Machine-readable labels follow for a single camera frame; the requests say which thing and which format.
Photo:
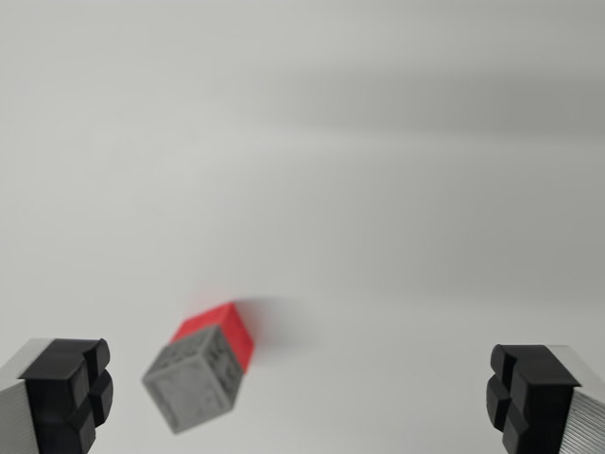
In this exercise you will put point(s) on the gripper left finger with black rubber pad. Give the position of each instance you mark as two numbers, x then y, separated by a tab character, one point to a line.
52	402

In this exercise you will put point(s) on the gripper right finger with black rubber pad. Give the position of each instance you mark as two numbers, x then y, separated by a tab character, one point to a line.
543	402

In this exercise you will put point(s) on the grey embossed rubber cube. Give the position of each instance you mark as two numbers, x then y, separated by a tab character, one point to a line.
194	392

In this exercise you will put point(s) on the red embossed rubber cube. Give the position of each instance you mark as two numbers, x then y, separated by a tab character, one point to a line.
231	331

